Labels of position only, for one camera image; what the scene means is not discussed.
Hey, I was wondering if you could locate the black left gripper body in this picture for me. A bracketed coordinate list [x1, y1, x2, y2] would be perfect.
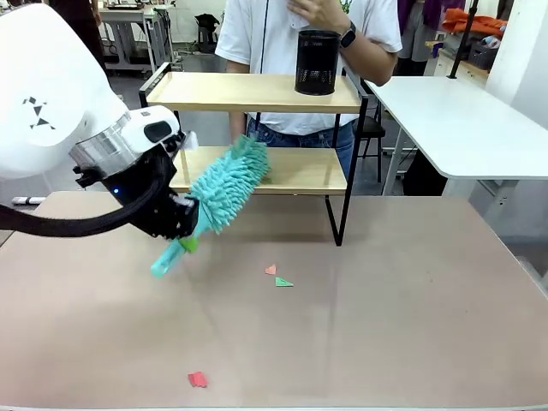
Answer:
[73, 147, 199, 241]

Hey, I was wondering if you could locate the teal chenille duster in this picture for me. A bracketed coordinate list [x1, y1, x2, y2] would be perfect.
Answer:
[150, 134, 273, 281]

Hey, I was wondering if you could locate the person's left forearm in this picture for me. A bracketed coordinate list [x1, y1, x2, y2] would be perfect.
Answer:
[340, 24, 398, 87]

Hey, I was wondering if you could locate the person's right forearm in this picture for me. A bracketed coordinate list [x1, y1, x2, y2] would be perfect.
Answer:
[225, 58, 251, 151]

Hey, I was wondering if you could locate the person's left hand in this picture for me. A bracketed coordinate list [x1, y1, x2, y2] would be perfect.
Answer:
[287, 0, 353, 36]

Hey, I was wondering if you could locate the grey background workbench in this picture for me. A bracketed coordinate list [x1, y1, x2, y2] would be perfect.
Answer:
[97, 0, 176, 74]

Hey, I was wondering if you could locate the person in white t-shirt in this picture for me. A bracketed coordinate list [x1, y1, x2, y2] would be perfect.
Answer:
[214, 0, 404, 175]

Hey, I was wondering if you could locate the black stool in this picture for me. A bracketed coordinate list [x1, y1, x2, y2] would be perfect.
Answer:
[194, 12, 222, 45]

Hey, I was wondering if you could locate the background person in black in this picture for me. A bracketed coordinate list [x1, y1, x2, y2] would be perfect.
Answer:
[47, 0, 106, 69]

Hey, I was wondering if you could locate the black mesh pen holder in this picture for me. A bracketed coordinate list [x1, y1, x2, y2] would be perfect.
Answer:
[294, 29, 342, 97]

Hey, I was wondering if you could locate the black chair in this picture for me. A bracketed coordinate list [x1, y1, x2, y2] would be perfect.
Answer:
[354, 96, 387, 183]

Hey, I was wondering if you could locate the black smartwatch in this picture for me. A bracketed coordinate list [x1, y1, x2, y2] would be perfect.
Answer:
[338, 21, 358, 50]

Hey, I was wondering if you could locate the large white side table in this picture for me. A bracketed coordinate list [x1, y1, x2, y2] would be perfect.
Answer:
[364, 74, 548, 182]

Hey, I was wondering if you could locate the purple cloth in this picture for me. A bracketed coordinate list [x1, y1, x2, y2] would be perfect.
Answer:
[396, 0, 467, 40]

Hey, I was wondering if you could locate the black stand pole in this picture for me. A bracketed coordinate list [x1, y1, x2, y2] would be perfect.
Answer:
[446, 0, 481, 80]

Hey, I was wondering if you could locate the grey plastic crate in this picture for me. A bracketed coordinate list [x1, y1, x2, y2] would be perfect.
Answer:
[468, 37, 501, 70]

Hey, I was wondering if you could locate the orange cloth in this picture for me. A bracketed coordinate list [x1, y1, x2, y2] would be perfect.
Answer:
[441, 7, 509, 38]

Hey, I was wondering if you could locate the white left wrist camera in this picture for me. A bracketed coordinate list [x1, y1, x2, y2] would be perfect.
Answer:
[178, 130, 200, 152]

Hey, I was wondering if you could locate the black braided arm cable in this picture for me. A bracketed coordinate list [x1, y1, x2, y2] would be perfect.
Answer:
[0, 158, 177, 239]

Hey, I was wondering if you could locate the two-tier wooden black-frame shelf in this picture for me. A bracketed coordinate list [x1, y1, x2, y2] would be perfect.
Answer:
[138, 62, 370, 248]

